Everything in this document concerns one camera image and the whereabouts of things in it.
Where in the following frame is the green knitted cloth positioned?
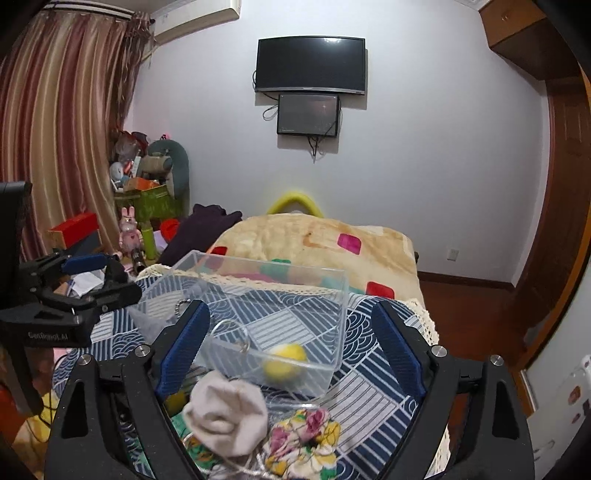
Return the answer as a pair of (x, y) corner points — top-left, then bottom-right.
(171, 413), (218, 476)

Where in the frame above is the white sock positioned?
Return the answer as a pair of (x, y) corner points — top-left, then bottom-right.
(182, 371), (269, 459)

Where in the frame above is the clear plastic storage bin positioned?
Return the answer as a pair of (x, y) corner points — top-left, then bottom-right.
(127, 251), (349, 400)

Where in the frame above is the yellow round plush toy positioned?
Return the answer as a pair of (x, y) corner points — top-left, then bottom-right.
(263, 343), (308, 382)

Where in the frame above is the floral fabric scrunchie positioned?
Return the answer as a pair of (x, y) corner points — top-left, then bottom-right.
(263, 408), (342, 480)

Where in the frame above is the red box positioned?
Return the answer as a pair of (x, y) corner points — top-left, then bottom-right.
(47, 212), (99, 250)

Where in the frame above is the pink rabbit toy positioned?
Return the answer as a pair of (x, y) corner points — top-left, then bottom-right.
(119, 206), (143, 255)

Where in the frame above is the green bottle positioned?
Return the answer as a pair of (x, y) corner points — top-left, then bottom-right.
(140, 221), (158, 260)

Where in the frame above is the white sliding wardrobe door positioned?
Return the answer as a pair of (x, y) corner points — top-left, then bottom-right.
(526, 270), (590, 479)

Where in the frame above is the green storage box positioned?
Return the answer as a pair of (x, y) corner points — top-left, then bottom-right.
(114, 186), (184, 222)

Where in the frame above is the dark purple garment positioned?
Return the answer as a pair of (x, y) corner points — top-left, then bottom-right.
(158, 204), (242, 266)

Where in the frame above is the grey green neck pillow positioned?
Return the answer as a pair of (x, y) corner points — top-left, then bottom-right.
(147, 139), (189, 200)

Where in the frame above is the yellow curved headboard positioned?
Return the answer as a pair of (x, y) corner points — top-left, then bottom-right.
(266, 190), (324, 218)

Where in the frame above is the striped brown curtain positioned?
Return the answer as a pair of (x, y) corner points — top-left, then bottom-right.
(1, 10), (151, 260)

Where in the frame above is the beige fleece blanket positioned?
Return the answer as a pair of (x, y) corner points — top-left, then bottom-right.
(208, 213), (425, 304)

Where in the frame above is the white air conditioner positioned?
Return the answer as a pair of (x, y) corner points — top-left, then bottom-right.
(151, 0), (242, 45)

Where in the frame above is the small wall monitor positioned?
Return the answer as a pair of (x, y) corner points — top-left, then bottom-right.
(276, 93), (341, 138)

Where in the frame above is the large wall television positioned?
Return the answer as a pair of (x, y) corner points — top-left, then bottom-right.
(254, 36), (367, 95)

